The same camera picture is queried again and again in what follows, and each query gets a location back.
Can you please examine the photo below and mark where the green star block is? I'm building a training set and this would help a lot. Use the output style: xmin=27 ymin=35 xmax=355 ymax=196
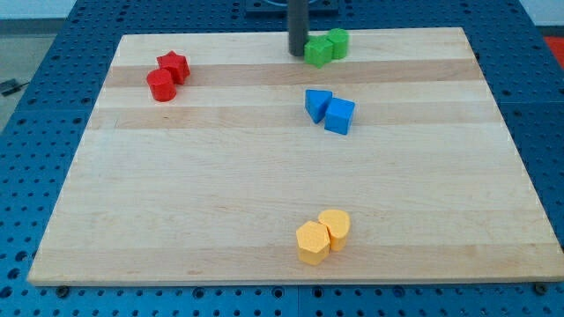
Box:
xmin=304 ymin=35 xmax=333 ymax=68

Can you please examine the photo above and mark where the green cylinder block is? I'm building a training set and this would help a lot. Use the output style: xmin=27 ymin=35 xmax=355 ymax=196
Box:
xmin=327 ymin=28 xmax=349 ymax=60

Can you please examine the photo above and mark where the blue triangle block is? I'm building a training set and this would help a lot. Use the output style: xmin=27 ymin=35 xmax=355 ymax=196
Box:
xmin=305 ymin=89 xmax=333 ymax=123

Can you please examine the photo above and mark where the wooden board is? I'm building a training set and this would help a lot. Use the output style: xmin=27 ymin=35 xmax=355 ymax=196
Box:
xmin=27 ymin=27 xmax=563 ymax=286

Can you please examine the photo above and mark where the blue cube block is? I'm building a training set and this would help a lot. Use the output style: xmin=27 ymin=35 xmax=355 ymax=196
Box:
xmin=324 ymin=98 xmax=355 ymax=135

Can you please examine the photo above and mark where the yellow heart block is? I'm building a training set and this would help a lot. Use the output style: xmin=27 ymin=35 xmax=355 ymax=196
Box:
xmin=318 ymin=210 xmax=351 ymax=251

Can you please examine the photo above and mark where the yellow hexagon block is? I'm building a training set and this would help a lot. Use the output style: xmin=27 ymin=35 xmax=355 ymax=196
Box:
xmin=296 ymin=221 xmax=330 ymax=265

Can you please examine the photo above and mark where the red star block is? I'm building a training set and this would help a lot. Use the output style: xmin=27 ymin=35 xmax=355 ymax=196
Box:
xmin=157 ymin=50 xmax=190 ymax=85

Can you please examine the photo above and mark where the red cylinder block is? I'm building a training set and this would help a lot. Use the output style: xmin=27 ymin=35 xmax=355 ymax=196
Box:
xmin=146 ymin=69 xmax=176 ymax=102

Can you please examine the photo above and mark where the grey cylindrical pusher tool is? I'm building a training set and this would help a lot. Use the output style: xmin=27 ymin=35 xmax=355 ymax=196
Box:
xmin=287 ymin=0 xmax=309 ymax=56

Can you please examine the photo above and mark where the black object on floor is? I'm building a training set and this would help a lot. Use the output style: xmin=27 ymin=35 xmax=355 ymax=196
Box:
xmin=0 ymin=78 xmax=28 ymax=97

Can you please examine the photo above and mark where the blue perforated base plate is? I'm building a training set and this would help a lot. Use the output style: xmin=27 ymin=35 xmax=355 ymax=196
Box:
xmin=1 ymin=0 xmax=563 ymax=316

